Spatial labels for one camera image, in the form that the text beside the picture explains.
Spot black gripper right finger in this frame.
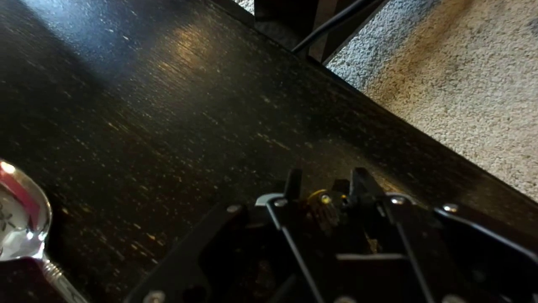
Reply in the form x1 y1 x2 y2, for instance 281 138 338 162
348 167 385 209

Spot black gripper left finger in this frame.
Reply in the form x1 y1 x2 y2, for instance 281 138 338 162
284 169 303 201

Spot black coffee table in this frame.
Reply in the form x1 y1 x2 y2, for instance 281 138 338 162
0 0 538 303

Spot metal spoon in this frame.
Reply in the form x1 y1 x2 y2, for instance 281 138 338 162
0 160 89 303

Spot black floor cable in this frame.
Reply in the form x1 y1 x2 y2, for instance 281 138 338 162
291 0 389 57

